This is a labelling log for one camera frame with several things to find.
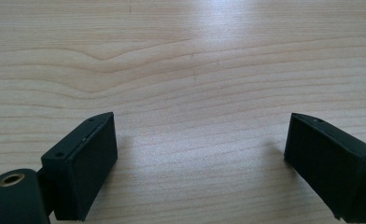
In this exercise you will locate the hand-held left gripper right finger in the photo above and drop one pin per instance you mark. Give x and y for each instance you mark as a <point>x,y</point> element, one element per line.
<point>330,168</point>

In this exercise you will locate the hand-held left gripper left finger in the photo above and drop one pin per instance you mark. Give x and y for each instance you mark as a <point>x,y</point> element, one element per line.
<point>78,165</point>

